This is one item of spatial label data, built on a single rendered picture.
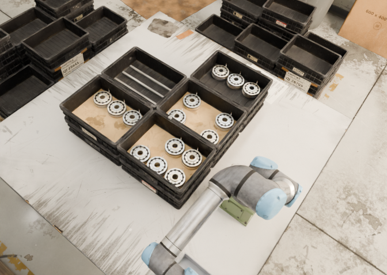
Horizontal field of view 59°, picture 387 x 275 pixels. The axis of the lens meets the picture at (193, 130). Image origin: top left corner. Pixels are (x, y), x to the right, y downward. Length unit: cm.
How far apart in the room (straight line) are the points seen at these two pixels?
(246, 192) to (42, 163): 120
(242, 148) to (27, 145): 120
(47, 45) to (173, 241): 209
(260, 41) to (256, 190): 214
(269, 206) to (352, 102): 246
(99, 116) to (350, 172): 203
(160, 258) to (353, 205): 198
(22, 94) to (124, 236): 158
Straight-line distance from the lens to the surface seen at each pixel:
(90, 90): 201
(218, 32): 334
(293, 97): 233
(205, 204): 120
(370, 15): 408
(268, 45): 314
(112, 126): 189
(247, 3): 357
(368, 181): 308
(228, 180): 120
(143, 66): 217
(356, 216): 289
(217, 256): 173
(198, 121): 190
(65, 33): 300
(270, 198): 117
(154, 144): 181
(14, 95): 295
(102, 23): 323
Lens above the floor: 236
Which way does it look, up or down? 55 degrees down
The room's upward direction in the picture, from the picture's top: 7 degrees clockwise
